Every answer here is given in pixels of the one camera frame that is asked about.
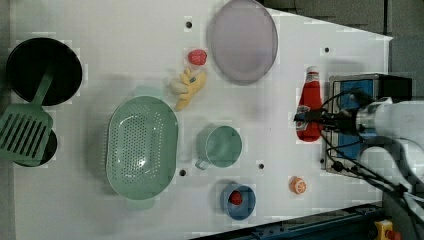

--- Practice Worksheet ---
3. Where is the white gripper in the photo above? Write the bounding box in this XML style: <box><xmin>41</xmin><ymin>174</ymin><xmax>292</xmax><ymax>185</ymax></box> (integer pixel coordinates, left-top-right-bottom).
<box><xmin>294</xmin><ymin>109</ymin><xmax>357</xmax><ymax>134</ymax></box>

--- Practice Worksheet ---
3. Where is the red plush ketchup bottle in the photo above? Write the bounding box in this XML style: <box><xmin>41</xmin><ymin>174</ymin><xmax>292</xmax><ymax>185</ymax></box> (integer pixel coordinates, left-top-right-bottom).
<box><xmin>296</xmin><ymin>66</ymin><xmax>322</xmax><ymax>142</ymax></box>

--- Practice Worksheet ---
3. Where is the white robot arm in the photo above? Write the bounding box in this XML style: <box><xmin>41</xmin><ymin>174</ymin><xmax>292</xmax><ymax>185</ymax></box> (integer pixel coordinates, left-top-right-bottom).
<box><xmin>294</xmin><ymin>97</ymin><xmax>423</xmax><ymax>218</ymax></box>

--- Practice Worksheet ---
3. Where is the silver toaster oven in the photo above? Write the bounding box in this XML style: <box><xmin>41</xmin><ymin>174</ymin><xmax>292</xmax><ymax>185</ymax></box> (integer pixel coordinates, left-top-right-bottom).
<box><xmin>321</xmin><ymin>74</ymin><xmax>412</xmax><ymax>176</ymax></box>

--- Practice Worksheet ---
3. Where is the orange slice toy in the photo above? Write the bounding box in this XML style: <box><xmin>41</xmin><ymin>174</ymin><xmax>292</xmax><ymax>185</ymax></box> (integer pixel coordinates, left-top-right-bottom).
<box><xmin>289</xmin><ymin>177</ymin><xmax>307</xmax><ymax>195</ymax></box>

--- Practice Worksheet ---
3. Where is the green mug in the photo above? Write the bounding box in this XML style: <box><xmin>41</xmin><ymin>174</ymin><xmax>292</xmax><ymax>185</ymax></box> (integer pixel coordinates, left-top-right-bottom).
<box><xmin>195</xmin><ymin>125</ymin><xmax>243</xmax><ymax>170</ymax></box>

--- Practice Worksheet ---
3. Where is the small red plush fruit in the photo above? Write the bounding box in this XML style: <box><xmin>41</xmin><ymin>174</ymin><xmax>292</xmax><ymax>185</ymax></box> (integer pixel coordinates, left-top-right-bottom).
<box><xmin>229</xmin><ymin>191</ymin><xmax>243</xmax><ymax>205</ymax></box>

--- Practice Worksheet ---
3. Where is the blue bowl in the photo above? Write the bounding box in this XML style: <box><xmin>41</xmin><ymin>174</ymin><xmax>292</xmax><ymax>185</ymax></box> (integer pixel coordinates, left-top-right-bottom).
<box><xmin>220</xmin><ymin>183</ymin><xmax>256</xmax><ymax>221</ymax></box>

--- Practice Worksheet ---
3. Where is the yellow plush banana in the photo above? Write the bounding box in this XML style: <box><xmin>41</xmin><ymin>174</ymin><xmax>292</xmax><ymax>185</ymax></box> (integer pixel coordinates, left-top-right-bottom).
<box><xmin>169</xmin><ymin>68</ymin><xmax>207</xmax><ymax>111</ymax></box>

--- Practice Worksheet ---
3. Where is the red plush strawberry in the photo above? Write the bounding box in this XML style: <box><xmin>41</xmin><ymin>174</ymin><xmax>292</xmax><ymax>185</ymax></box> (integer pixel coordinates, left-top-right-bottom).
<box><xmin>187</xmin><ymin>49</ymin><xmax>207</xmax><ymax>66</ymax></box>

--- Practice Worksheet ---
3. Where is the yellow red clamp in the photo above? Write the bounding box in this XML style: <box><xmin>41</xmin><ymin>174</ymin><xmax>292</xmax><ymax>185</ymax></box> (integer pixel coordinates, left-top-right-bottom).
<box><xmin>374</xmin><ymin>220</ymin><xmax>402</xmax><ymax>240</ymax></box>

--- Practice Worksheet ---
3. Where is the green perforated colander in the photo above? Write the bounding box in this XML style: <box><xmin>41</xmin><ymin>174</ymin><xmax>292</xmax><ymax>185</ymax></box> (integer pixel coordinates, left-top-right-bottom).
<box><xmin>106</xmin><ymin>96</ymin><xmax>178</xmax><ymax>200</ymax></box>

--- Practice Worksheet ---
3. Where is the green slotted spatula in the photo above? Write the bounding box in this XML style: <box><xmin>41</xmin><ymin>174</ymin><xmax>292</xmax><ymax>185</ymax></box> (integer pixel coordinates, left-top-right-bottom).
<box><xmin>0</xmin><ymin>66</ymin><xmax>55</xmax><ymax>166</ymax></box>

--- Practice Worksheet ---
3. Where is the black frying pan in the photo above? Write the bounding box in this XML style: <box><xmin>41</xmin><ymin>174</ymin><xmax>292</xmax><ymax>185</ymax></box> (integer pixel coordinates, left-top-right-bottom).
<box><xmin>5</xmin><ymin>36</ymin><xmax>84</xmax><ymax>168</ymax></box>

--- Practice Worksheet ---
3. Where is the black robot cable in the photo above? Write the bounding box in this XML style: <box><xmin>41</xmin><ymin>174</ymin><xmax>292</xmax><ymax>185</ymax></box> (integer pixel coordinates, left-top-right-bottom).
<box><xmin>319</xmin><ymin>88</ymin><xmax>424</xmax><ymax>234</ymax></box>

